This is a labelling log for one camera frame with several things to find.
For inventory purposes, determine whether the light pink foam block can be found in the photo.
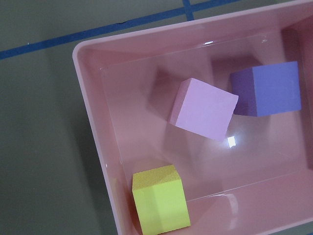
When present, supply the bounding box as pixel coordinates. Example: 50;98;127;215
168;78;239;141

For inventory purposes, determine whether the yellow foam block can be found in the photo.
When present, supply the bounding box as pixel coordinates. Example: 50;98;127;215
132;164;191;235

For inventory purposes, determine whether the dark purple foam block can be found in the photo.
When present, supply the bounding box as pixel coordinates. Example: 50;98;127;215
230;61;302;117

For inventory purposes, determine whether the pink plastic bin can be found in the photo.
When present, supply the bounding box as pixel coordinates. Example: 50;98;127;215
72;0;313;235

